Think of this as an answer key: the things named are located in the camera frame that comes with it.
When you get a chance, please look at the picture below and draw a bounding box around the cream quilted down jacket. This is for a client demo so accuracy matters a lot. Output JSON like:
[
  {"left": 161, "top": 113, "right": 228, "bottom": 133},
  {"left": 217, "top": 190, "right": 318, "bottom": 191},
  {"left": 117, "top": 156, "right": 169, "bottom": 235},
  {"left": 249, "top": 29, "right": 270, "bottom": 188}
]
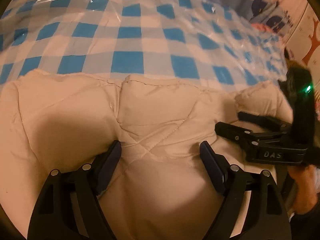
[{"left": 1, "top": 70, "right": 292, "bottom": 239}]

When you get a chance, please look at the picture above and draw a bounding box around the person's right hand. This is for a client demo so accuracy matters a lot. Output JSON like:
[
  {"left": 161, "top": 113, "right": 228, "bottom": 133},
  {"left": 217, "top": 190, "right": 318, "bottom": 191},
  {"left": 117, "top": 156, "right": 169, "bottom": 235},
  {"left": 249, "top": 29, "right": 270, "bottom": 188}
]
[{"left": 288, "top": 165, "right": 318, "bottom": 215}]

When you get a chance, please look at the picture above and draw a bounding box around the pink whale print curtain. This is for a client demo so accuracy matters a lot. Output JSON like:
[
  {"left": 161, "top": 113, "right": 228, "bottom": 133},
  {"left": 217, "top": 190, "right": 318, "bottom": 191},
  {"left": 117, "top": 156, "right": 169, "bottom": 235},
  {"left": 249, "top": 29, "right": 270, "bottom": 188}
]
[{"left": 211, "top": 0, "right": 319, "bottom": 68}]

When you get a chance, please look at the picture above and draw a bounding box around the blue white checkered bed sheet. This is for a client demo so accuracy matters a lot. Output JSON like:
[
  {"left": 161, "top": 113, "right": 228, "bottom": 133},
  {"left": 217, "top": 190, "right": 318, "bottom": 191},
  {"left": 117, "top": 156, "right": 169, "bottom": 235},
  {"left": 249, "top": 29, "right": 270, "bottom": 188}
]
[{"left": 1, "top": 0, "right": 287, "bottom": 91}]

